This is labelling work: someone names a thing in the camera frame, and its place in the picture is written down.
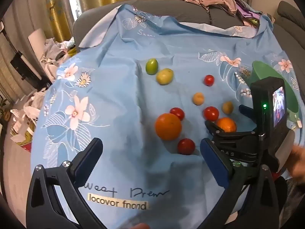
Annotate small orange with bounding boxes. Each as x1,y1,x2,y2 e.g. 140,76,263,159
216,117,237,133

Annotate white clothes heap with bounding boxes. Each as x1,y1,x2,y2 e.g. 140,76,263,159
40,37,78,65

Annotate large orange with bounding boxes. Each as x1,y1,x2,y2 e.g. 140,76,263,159
155,113,182,141

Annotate small yellow fruit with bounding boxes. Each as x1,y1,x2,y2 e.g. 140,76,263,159
222,101,234,114

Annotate white board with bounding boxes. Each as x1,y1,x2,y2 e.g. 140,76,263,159
27,28,49,77

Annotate yellow-green round fruit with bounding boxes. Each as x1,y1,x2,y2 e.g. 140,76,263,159
156,68,174,85

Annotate green jujube fruit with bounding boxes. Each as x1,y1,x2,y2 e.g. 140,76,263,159
145,58,159,75

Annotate white plastic bags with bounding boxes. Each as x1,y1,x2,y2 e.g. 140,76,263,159
10,87,49,129

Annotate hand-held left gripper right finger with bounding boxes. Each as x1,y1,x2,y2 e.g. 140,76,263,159
200,137,285,229

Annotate green plastic bowl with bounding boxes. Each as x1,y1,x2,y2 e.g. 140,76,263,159
249,60,301,129

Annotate yellow patterned curtain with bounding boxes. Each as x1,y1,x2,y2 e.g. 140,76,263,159
46,0,130,42

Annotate grey sofa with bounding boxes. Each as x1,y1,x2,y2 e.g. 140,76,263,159
72,0,305,148

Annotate small pale orange fruit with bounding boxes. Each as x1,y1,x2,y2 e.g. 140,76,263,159
193,93,205,106

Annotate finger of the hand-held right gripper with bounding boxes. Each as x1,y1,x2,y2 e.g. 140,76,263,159
205,120,259,139
239,104,255,119

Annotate blue floral cloth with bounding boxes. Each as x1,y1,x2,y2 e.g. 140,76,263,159
31,3,298,229

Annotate person's right hand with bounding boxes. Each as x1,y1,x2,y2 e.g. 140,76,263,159
286,145,305,180

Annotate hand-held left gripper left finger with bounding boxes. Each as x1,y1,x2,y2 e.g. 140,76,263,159
26,138,105,229

